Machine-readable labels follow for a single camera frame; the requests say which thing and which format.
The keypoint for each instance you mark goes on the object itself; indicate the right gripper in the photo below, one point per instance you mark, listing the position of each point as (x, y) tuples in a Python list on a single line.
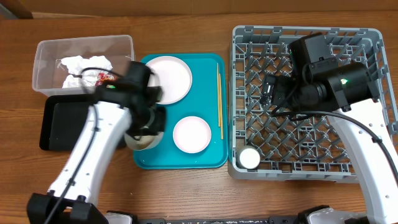
[(278, 94)]

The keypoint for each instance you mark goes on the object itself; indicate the white paper cup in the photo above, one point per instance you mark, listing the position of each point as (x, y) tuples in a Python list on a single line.
[(248, 157)]

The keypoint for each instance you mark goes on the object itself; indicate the pink shallow bowl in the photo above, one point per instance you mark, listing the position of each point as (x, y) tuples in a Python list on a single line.
[(192, 134)]

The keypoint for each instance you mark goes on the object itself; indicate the large white plate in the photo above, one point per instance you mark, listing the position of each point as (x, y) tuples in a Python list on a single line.
[(173, 75)]

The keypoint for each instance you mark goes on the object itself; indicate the white bowl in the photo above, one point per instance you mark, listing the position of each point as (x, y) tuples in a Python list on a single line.
[(145, 142)]

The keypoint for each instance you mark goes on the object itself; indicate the red snack wrapper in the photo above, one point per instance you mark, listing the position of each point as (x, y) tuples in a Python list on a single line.
[(102, 77)]

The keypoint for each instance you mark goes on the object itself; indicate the white tissue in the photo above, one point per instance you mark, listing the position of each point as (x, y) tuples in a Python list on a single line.
[(84, 70)]

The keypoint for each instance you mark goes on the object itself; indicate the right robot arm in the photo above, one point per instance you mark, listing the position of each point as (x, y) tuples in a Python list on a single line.
[(348, 96)]

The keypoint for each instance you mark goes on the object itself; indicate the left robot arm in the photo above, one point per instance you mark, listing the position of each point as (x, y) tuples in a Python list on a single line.
[(123, 109)]

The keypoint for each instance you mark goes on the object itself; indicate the grey dishwasher rack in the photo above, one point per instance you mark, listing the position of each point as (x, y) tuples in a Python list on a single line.
[(274, 140)]

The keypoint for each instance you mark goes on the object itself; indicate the wooden chopstick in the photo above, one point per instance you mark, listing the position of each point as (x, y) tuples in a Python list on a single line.
[(221, 128), (218, 94)]

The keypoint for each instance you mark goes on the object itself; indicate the teal plastic tray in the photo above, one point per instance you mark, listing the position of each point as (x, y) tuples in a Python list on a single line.
[(200, 101)]

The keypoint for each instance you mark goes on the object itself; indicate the black tray bin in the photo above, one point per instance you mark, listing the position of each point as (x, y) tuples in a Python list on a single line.
[(63, 120)]

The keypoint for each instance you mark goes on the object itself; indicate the clear plastic bin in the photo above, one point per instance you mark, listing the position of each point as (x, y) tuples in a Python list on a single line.
[(49, 73)]

